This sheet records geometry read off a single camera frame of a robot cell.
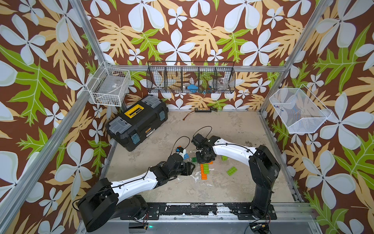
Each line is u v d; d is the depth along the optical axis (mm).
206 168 880
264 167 480
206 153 659
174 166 634
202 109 1200
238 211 745
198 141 727
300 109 824
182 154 762
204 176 860
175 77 982
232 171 880
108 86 862
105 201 410
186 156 938
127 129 864
